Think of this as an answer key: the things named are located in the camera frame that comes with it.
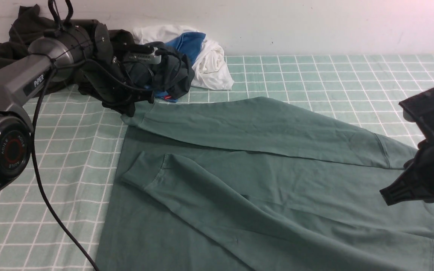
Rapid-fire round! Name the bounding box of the dark brown crumpled garment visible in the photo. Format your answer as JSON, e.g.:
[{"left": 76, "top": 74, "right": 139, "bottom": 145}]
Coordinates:
[{"left": 0, "top": 5, "right": 136, "bottom": 94}]

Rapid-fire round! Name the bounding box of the green long-sleeve shirt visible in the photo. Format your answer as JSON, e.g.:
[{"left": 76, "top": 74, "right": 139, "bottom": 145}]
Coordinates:
[{"left": 95, "top": 97, "right": 434, "bottom": 271}]

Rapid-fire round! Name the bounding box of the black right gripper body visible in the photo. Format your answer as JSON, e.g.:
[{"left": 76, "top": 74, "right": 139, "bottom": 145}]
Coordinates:
[{"left": 380, "top": 87, "right": 434, "bottom": 206}]

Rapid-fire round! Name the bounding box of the dark green crumpled garment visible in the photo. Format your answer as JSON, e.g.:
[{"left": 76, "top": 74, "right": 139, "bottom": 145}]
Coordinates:
[{"left": 122, "top": 41, "right": 195, "bottom": 103}]

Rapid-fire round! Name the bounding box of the blue crumpled garment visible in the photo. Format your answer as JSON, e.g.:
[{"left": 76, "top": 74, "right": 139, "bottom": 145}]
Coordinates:
[{"left": 147, "top": 32, "right": 206, "bottom": 102}]

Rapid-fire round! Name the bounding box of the white crumpled garment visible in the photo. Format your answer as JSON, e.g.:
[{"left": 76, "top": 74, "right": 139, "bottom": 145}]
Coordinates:
[{"left": 132, "top": 24, "right": 234, "bottom": 90}]

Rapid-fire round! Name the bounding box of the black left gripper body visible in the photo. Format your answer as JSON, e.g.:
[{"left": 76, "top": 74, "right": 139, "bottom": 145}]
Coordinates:
[{"left": 78, "top": 21, "right": 161, "bottom": 117}]

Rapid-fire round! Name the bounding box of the green checkered tablecloth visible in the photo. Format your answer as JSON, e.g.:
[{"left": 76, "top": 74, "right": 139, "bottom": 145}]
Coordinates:
[{"left": 0, "top": 54, "right": 434, "bottom": 271}]

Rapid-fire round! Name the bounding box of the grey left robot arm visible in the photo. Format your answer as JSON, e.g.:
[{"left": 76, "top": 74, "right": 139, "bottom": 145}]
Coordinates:
[{"left": 0, "top": 20, "right": 154, "bottom": 191}]

